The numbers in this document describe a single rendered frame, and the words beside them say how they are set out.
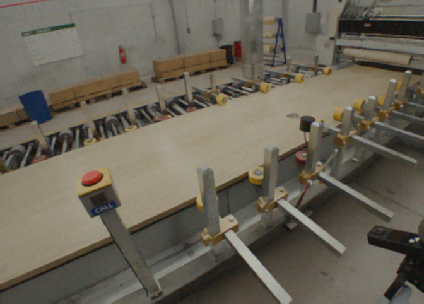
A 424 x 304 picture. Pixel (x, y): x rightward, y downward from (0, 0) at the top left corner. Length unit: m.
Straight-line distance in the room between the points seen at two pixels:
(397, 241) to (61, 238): 0.96
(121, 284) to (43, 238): 0.35
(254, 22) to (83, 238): 4.44
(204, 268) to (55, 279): 0.56
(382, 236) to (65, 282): 1.04
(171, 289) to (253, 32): 4.44
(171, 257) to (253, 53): 4.25
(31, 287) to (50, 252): 0.20
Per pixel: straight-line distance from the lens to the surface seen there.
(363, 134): 1.37
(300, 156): 1.04
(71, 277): 1.04
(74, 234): 0.90
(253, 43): 4.69
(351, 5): 3.58
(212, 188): 0.60
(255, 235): 0.94
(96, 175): 0.48
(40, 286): 1.05
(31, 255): 0.94
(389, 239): 0.55
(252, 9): 4.68
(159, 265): 1.02
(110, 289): 1.05
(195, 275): 0.87
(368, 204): 0.96
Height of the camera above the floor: 1.47
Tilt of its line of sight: 31 degrees down
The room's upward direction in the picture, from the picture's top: 6 degrees counter-clockwise
